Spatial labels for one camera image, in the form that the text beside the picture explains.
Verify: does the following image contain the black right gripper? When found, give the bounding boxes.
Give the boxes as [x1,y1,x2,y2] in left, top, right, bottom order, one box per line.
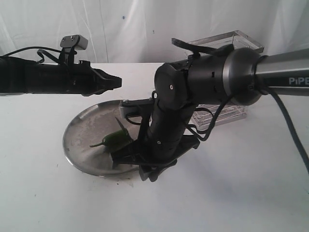
[111,99,200,182]

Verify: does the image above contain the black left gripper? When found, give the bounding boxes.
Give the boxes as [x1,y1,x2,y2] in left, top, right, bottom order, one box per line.
[38,60,122,96]

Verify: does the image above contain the green jalapeno pepper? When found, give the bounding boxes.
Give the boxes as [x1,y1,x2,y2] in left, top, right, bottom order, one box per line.
[89,130,130,151]

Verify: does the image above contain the black handled knife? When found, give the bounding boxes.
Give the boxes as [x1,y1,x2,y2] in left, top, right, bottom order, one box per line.
[115,117,133,142]

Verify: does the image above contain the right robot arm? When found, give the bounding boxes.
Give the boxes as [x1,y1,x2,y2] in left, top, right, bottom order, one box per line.
[111,45,309,182]

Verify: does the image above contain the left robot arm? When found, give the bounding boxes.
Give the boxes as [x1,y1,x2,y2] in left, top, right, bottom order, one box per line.
[0,56,122,97]

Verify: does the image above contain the round stainless steel plate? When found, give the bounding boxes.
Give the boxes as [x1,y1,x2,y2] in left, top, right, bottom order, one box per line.
[63,100,140,177]

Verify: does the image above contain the white backdrop curtain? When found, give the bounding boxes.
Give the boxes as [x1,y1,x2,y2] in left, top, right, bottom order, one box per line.
[0,0,309,63]

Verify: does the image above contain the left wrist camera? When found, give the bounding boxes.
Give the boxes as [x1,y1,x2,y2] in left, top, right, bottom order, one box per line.
[60,35,88,50]

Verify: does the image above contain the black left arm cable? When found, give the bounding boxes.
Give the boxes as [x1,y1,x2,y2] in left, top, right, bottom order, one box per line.
[4,47,78,65]

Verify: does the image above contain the chrome wire utensil holder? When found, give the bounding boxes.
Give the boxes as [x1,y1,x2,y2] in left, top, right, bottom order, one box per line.
[188,30,264,131]

